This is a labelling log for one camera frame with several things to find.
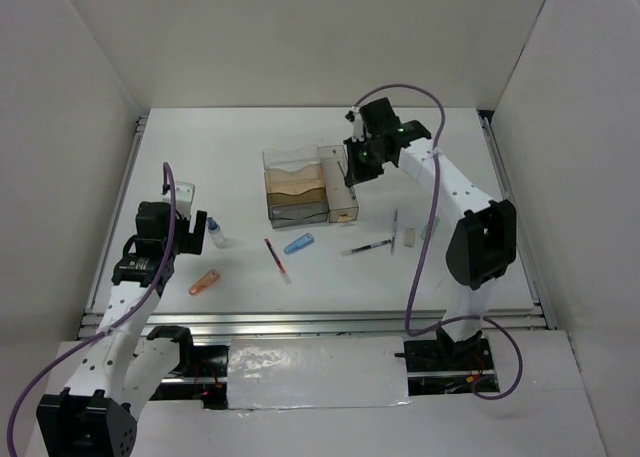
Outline orange transparent case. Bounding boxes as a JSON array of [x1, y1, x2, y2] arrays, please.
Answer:
[[188, 269, 220, 296]]

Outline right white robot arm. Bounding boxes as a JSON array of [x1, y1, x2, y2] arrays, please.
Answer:
[[344, 112, 517, 369]]

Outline white foil sheet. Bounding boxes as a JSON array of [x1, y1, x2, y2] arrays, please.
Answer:
[[227, 336, 411, 410]]

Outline small blue cap bottle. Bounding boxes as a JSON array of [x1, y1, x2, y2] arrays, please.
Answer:
[[206, 216, 227, 249]]

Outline clear pen tray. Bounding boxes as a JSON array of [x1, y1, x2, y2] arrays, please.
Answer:
[[318, 145, 359, 224]]

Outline blue transparent case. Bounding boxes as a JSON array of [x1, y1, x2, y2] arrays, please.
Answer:
[[284, 233, 315, 255]]

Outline black gel pen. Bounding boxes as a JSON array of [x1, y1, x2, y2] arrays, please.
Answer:
[[340, 239, 392, 257]]

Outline beige eraser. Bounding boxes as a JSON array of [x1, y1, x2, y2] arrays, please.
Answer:
[[404, 227, 416, 248]]

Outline red gel pen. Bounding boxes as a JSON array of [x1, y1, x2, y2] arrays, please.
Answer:
[[264, 238, 291, 285]]

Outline tiered clear stationery organizer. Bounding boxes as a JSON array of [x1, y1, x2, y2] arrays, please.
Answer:
[[262, 145, 329, 229]]

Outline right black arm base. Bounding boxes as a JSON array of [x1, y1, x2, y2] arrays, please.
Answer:
[[394, 331, 494, 377]]

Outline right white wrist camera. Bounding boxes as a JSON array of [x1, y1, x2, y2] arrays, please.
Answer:
[[345, 107, 366, 142]]

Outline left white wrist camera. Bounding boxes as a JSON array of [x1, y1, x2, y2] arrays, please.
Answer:
[[175, 181, 196, 220]]

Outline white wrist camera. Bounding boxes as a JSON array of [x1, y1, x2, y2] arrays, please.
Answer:
[[345, 107, 366, 142], [175, 181, 196, 220]]

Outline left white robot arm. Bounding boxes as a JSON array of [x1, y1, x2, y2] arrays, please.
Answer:
[[36, 202, 207, 456]]

